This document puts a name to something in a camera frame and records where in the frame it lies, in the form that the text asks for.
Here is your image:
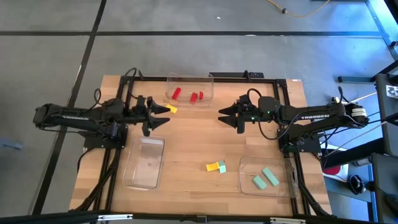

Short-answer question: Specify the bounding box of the black cable loop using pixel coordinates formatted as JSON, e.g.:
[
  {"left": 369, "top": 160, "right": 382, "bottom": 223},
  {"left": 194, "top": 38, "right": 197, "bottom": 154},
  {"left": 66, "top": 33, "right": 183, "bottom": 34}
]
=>
[{"left": 124, "top": 67, "right": 144, "bottom": 82}]

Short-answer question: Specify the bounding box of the long teal plank block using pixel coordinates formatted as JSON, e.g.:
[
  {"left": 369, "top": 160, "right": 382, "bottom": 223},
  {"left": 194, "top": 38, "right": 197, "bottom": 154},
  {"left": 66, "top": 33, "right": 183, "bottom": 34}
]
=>
[{"left": 261, "top": 167, "right": 280, "bottom": 187}]

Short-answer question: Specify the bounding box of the yellow extension cable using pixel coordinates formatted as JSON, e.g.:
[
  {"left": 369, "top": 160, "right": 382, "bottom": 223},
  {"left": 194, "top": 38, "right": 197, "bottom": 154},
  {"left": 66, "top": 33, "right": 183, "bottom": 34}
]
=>
[{"left": 266, "top": 0, "right": 331, "bottom": 18}]

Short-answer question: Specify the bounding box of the clear plastic bin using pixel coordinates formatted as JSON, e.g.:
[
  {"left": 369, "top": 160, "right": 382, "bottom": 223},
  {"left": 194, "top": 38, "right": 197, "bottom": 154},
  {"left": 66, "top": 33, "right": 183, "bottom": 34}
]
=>
[
  {"left": 165, "top": 72, "right": 215, "bottom": 108},
  {"left": 238, "top": 156, "right": 299, "bottom": 198},
  {"left": 123, "top": 136, "right": 165, "bottom": 190}
]

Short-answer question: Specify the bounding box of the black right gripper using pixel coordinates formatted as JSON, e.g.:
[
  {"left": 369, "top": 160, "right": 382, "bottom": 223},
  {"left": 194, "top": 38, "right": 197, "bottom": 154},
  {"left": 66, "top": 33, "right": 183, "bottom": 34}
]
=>
[{"left": 218, "top": 94, "right": 261, "bottom": 134}]

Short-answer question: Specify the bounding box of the black cable bundle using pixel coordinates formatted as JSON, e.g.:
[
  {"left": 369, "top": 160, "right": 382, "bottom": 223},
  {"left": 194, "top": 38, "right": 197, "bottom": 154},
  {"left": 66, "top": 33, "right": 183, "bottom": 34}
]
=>
[
  {"left": 294, "top": 179, "right": 330, "bottom": 218},
  {"left": 73, "top": 148, "right": 122, "bottom": 213}
]

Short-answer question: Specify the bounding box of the teal rectangular block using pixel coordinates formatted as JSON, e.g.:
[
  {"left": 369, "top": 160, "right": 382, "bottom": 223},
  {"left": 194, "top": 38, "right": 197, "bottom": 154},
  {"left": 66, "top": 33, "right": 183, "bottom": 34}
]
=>
[{"left": 252, "top": 175, "right": 268, "bottom": 191}]

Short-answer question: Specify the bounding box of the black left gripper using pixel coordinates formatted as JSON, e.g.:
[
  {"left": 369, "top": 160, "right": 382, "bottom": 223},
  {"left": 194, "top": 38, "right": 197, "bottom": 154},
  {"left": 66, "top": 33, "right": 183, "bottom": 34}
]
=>
[{"left": 126, "top": 95, "right": 171, "bottom": 137}]

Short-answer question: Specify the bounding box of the black camera rig frame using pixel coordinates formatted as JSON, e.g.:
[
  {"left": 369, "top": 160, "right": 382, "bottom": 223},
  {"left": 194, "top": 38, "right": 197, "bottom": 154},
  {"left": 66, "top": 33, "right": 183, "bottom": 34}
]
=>
[{"left": 0, "top": 210, "right": 398, "bottom": 224}]

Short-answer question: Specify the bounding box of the black round device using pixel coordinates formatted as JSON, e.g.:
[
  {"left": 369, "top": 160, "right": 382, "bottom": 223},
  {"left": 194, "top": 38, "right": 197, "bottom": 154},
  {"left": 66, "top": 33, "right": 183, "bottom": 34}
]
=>
[{"left": 348, "top": 174, "right": 368, "bottom": 195}]

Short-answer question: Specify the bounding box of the black mounting bar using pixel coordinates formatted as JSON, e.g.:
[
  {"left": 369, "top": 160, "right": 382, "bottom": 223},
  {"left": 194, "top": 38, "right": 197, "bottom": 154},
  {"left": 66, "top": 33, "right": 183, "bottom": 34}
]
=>
[{"left": 208, "top": 70, "right": 265, "bottom": 79}]

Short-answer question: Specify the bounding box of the silver frame bracket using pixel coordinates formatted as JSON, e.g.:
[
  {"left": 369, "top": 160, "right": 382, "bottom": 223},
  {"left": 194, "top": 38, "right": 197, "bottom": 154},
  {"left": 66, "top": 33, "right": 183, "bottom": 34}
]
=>
[
  {"left": 98, "top": 213, "right": 133, "bottom": 221},
  {"left": 269, "top": 217, "right": 307, "bottom": 224}
]

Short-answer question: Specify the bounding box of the black equipment cart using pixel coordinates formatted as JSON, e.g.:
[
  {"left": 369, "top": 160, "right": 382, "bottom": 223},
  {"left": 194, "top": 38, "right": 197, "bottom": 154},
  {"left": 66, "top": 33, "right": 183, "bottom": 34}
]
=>
[{"left": 320, "top": 58, "right": 398, "bottom": 224}]

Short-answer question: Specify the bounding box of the white printed marker tag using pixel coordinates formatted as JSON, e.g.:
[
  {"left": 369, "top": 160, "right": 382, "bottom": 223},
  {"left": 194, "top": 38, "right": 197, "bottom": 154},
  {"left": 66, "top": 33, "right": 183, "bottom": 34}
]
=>
[{"left": 385, "top": 84, "right": 398, "bottom": 100}]

